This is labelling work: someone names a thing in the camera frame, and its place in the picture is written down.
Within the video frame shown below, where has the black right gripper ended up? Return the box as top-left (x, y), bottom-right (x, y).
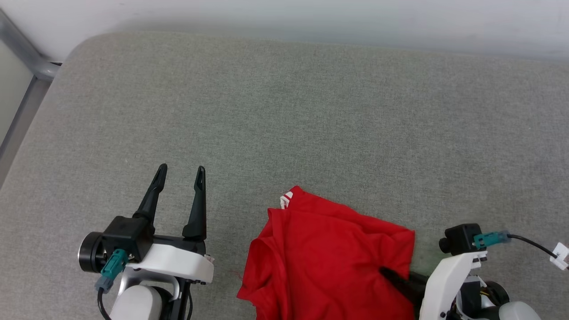
top-left (379, 266), bottom-right (510, 320)

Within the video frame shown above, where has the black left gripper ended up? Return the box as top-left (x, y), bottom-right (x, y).
top-left (133, 164), bottom-right (207, 256)

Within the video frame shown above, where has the red and white jersey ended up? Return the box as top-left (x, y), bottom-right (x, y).
top-left (236, 186), bottom-right (416, 320)

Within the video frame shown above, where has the teal left camera connector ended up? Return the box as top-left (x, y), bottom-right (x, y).
top-left (95, 249), bottom-right (129, 294)

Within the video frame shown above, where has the teal camera connector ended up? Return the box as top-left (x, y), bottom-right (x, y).
top-left (95, 249), bottom-right (129, 294)
top-left (473, 231), bottom-right (510, 249)

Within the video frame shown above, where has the teal right camera connector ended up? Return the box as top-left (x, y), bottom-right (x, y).
top-left (473, 231), bottom-right (510, 249)

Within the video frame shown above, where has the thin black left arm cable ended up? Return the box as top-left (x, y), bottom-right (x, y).
top-left (97, 289), bottom-right (112, 320)

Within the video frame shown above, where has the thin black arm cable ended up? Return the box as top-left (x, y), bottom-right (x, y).
top-left (507, 234), bottom-right (560, 259)
top-left (97, 289), bottom-right (112, 320)

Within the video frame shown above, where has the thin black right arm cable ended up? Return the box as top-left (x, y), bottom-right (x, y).
top-left (507, 234), bottom-right (560, 259)

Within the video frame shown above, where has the small white cable tag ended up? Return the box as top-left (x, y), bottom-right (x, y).
top-left (550, 242), bottom-right (569, 271)

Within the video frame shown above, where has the grey metal frame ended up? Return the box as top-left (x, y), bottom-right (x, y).
top-left (0, 9), bottom-right (60, 187)

